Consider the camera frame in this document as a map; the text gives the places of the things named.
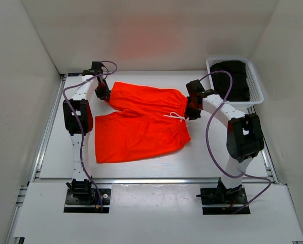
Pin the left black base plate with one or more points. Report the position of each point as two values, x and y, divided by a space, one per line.
89 205

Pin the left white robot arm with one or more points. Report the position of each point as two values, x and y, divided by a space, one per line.
79 123

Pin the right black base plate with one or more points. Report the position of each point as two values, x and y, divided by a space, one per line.
215 203

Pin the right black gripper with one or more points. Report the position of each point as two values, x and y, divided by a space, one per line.
189 114

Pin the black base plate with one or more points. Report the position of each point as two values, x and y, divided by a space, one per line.
89 205
215 203

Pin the black folded shorts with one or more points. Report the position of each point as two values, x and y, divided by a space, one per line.
221 81

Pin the orange shorts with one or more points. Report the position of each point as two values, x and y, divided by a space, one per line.
147 122

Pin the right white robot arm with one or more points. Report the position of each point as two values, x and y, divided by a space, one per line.
244 138

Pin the white plastic basket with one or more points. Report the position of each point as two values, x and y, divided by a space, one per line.
256 96

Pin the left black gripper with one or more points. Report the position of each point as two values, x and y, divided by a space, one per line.
106 93

